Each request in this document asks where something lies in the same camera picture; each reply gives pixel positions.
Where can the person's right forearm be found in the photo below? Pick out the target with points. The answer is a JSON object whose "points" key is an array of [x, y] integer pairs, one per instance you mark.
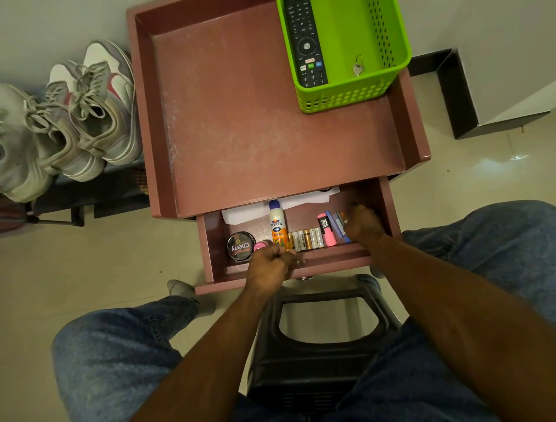
{"points": [[469, 326]]}

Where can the person's left hand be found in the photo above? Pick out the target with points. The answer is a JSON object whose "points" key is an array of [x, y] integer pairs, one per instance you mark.
{"points": [[268, 271]]}

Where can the person's right hand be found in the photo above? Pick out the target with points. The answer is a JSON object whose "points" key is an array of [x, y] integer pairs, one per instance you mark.
{"points": [[364, 225]]}

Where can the red-brown drawer cabinet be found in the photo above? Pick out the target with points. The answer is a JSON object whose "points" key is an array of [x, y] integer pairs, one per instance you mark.
{"points": [[252, 135]]}

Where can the person's left forearm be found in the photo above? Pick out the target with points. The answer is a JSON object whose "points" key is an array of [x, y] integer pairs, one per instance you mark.
{"points": [[204, 365]]}

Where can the orange crayon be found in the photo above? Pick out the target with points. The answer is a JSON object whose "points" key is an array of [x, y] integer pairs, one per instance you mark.
{"points": [[343, 216]]}

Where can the copper battery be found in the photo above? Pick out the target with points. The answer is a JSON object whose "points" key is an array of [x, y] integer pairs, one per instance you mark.
{"points": [[290, 240], [307, 239]]}

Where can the white orange glue tube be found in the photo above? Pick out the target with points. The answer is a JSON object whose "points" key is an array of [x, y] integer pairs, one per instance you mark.
{"points": [[278, 224]]}

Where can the person's grey slipper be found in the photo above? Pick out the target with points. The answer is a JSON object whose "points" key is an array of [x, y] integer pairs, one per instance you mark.
{"points": [[191, 293], [376, 271]]}

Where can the black shoe rack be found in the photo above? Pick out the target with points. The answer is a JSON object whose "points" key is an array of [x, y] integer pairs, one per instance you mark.
{"points": [[100, 191]]}

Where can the grey-blue sneaker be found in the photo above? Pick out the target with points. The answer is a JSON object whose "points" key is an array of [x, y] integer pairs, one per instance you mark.
{"points": [[19, 169]]}

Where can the pink highlighter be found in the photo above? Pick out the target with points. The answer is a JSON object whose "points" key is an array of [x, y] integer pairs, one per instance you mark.
{"points": [[326, 230]]}

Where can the black stool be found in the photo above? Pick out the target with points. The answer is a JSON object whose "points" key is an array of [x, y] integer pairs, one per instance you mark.
{"points": [[317, 365]]}

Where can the white pink sneaker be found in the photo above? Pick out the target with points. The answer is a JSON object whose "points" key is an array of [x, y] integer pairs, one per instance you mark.
{"points": [[74, 156], [119, 139]]}

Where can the person's right leg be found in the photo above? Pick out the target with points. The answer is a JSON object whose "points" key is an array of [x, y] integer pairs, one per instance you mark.
{"points": [[499, 230]]}

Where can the white paper sheets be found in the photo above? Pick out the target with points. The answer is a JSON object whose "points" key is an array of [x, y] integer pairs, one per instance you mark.
{"points": [[247, 213]]}

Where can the green plastic basket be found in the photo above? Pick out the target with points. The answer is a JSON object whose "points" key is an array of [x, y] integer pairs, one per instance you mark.
{"points": [[347, 98]]}

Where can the black baseboard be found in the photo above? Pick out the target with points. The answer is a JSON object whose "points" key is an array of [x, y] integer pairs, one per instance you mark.
{"points": [[456, 104]]}

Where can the black remote control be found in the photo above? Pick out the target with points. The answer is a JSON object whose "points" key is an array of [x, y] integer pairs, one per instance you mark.
{"points": [[304, 43]]}

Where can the silver key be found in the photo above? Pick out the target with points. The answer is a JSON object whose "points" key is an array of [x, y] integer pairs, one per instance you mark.
{"points": [[358, 66]]}

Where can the black round tin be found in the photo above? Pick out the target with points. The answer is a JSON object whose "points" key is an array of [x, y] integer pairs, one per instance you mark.
{"points": [[241, 246]]}

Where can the green crayon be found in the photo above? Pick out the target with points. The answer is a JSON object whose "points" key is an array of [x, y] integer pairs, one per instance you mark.
{"points": [[343, 232]]}

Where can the striped yellow cleaning cloth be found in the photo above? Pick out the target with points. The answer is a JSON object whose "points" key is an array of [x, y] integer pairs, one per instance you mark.
{"points": [[141, 180]]}

